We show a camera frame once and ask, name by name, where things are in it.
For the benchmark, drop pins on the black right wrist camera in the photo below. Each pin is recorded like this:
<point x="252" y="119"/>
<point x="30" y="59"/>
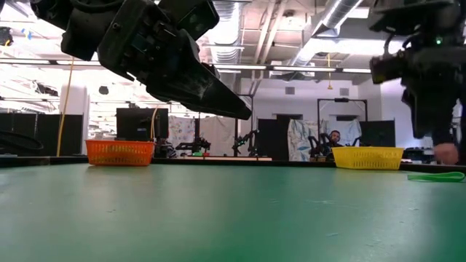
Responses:
<point x="389" y="67"/>

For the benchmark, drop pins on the black screen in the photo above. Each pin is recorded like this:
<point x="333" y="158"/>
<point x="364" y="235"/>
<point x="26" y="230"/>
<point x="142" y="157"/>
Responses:
<point x="134" y="125"/>

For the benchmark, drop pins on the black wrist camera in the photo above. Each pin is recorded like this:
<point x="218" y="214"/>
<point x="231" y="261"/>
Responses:
<point x="389" y="67"/>
<point x="196" y="14"/>

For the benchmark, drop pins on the silver ventilation duct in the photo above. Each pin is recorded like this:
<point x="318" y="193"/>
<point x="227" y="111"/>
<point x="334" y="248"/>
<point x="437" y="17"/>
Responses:
<point x="227" y="36"/>
<point x="327" y="22"/>

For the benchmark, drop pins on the black background robot arm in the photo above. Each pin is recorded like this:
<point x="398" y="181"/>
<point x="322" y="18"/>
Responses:
<point x="193" y="145"/>
<point x="245" y="140"/>
<point x="315" y="145"/>

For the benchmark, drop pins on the long LED light bar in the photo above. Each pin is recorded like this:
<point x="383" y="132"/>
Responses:
<point x="291" y="68"/>

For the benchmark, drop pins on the black partition panel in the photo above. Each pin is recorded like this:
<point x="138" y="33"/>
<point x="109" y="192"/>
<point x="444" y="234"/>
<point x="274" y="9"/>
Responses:
<point x="36" y="132"/>

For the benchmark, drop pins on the green rubber bands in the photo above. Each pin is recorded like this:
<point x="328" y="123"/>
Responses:
<point x="437" y="177"/>

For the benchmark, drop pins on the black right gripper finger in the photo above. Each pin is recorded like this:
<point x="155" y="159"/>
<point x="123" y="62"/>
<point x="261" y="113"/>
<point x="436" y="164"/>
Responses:
<point x="435" y="123"/>
<point x="463" y="134"/>

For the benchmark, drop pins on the black frame stand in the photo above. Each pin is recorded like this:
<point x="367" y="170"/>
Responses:
<point x="252" y="134"/>
<point x="342" y="99"/>

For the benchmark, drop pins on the black curved object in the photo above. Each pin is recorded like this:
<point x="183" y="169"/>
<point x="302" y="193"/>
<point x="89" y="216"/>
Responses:
<point x="18" y="142"/>

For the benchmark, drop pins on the orange plastic basket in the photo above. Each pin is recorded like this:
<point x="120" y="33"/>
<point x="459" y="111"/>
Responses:
<point x="120" y="153"/>

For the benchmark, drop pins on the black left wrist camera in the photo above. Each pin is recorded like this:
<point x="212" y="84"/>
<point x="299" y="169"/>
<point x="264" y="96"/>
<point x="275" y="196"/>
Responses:
<point x="196" y="14"/>

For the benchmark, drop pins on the white patterned backdrop sheet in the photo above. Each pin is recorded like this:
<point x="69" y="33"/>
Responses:
<point x="218" y="132"/>
<point x="300" y="140"/>

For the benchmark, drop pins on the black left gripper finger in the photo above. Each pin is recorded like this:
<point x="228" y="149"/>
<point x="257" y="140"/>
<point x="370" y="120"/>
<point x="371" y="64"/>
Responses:
<point x="204" y="94"/>

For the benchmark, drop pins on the yellow plastic basket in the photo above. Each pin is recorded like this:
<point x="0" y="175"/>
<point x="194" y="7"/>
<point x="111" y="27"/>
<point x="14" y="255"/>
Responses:
<point x="364" y="158"/>

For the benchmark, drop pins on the green table mat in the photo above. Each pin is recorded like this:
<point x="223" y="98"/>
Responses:
<point x="233" y="218"/>

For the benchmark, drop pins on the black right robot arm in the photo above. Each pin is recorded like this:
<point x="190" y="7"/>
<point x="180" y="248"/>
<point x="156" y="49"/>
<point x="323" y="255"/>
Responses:
<point x="418" y="14"/>

